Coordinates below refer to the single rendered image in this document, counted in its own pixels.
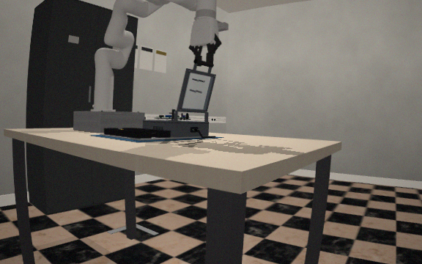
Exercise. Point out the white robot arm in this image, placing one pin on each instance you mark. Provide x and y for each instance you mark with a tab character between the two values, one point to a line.
118	37

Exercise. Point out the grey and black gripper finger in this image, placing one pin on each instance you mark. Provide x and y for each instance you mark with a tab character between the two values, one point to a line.
211	50
197	54

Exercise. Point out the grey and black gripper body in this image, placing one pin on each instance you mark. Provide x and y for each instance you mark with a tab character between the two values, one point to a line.
203	31

